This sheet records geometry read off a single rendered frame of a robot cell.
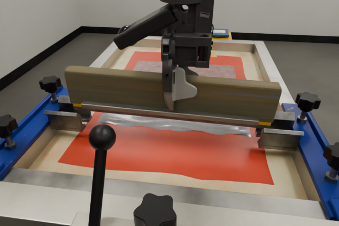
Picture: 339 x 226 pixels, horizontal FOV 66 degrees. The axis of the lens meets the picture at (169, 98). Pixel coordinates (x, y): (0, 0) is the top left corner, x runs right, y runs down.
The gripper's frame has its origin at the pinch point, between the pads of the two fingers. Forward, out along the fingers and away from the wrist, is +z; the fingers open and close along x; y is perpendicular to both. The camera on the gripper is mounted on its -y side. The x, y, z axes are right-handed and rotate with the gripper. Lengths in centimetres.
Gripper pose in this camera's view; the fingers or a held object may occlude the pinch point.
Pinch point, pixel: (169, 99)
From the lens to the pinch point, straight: 51.4
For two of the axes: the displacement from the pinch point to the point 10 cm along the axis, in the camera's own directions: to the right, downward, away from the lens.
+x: 1.4, -5.2, 8.5
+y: 9.9, 0.7, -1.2
